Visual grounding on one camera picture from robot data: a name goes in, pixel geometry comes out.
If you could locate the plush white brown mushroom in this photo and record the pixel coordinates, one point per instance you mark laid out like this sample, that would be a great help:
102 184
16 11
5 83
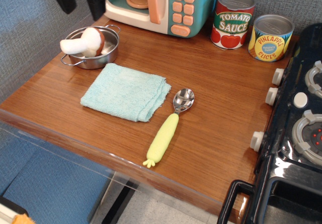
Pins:
90 44

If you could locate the small metal pot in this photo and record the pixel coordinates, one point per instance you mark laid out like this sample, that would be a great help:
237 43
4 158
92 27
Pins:
108 54

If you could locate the toy teal microwave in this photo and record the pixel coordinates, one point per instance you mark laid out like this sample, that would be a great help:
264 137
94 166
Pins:
181 18

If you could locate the light blue folded cloth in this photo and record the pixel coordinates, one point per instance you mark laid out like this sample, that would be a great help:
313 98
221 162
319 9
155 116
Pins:
126 93

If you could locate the tomato sauce can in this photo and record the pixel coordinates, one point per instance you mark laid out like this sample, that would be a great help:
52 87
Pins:
231 22

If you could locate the pineapple slices can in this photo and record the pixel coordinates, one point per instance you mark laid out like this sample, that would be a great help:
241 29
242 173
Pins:
270 37

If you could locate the orange fuzzy object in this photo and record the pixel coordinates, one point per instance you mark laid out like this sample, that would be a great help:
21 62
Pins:
22 219

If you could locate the black toy stove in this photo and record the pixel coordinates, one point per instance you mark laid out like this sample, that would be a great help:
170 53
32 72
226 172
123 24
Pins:
287 186

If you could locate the spoon with green handle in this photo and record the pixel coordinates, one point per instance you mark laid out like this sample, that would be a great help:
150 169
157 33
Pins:
182 101

